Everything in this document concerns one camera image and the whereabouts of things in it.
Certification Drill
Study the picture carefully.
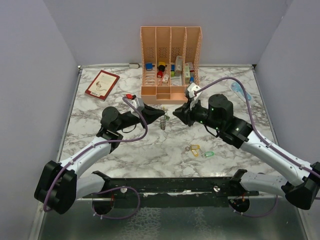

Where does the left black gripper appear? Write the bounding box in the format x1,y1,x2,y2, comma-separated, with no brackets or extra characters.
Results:
115,102,165,132

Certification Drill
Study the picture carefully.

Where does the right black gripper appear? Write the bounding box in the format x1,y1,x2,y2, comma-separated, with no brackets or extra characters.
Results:
172,97,222,131

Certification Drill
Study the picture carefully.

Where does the metal keyring with yellow grip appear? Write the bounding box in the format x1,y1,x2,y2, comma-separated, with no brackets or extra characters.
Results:
159,106,167,131

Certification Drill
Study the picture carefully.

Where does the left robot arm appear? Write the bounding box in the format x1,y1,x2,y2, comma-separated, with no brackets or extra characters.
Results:
34,105,165,214

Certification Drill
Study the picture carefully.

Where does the small white red box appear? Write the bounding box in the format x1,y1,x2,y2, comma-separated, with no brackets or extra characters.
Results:
162,73,169,84

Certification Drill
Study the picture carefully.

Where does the yellow tag key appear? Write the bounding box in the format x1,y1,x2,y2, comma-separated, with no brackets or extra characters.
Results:
185,144,200,157

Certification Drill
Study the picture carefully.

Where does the red black toy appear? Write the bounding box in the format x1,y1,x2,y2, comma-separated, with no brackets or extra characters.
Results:
156,64,166,78

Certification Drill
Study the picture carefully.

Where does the blue toy block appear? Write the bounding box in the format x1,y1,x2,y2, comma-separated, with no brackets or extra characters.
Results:
145,62,154,71

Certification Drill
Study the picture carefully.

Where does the light green tag key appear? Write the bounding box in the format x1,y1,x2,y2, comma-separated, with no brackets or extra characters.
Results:
201,151,215,158

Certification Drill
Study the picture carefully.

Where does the yellow block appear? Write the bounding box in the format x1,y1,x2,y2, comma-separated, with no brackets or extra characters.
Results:
157,61,166,67

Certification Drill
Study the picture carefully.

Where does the grey green box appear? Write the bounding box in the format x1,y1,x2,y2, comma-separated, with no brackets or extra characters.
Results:
174,55,183,77

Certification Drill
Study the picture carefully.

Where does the red book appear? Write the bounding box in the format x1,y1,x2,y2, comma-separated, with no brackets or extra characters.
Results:
85,70,120,101

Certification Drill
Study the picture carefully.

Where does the peach desk organizer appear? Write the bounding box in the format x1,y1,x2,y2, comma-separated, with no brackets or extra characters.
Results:
140,26,203,105

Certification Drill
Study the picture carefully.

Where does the blue packaged item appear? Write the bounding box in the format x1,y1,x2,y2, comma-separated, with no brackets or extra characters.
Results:
230,82,253,102

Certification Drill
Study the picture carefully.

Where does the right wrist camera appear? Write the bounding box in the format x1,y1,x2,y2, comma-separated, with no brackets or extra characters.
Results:
185,82,201,110

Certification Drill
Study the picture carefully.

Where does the white wall plug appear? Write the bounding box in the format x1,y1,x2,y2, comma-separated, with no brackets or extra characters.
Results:
128,63,140,69

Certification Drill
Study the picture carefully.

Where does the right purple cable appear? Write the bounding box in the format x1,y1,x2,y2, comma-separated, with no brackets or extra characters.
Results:
194,76,320,218

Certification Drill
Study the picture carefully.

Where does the purple cable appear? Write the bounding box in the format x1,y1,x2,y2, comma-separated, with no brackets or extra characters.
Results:
43,97,149,220
194,76,320,218

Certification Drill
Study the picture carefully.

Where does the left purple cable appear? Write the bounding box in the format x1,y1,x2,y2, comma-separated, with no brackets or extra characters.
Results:
43,97,149,220

